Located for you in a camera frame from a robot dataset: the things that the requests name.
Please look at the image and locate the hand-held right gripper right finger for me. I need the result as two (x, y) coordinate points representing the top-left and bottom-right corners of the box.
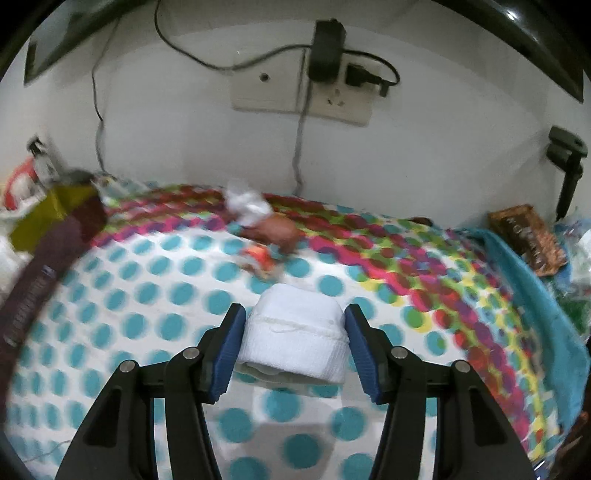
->
(345, 304), (532, 480)

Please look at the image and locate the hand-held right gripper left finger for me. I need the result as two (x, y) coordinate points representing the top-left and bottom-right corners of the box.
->
(55, 304), (247, 480)

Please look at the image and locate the white cloth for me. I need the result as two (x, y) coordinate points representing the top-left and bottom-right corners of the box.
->
(235, 283), (348, 385)

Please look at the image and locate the maroon and gold box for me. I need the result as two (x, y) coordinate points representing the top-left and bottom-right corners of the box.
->
(0, 184), (108, 354)

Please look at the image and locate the polka dot blanket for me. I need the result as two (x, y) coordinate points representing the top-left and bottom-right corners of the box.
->
(0, 178), (578, 480)

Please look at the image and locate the brown rounded object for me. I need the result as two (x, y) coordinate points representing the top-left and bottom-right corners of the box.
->
(239, 216), (302, 256)

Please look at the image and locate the small clear plastic wrapper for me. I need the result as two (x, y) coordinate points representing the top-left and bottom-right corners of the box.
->
(225, 179), (274, 228)

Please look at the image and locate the blue towel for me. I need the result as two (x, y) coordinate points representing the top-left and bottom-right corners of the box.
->
(461, 226), (591, 437)

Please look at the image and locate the brown snack packet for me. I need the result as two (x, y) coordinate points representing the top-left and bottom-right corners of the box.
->
(488, 205), (567, 278)

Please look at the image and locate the red and white bag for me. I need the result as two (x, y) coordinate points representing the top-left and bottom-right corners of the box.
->
(1, 156), (48, 214)

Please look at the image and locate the black plug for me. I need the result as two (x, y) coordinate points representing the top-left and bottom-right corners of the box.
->
(344, 64), (389, 99)

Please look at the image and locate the black charger adapter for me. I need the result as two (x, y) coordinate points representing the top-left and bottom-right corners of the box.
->
(307, 19), (347, 85)

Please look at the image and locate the dark flat screen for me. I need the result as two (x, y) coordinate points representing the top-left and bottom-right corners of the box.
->
(24, 0), (124, 85)

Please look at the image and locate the black charger cable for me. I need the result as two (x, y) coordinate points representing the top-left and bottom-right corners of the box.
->
(292, 83), (311, 198)

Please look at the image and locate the white wall socket panel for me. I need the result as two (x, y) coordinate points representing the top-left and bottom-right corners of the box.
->
(230, 54), (373, 128)

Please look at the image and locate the thin black cable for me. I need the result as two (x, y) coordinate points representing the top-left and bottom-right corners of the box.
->
(91, 25), (106, 172)

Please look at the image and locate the black looping cable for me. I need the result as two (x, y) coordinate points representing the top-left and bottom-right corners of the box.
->
(154, 0), (400, 88)

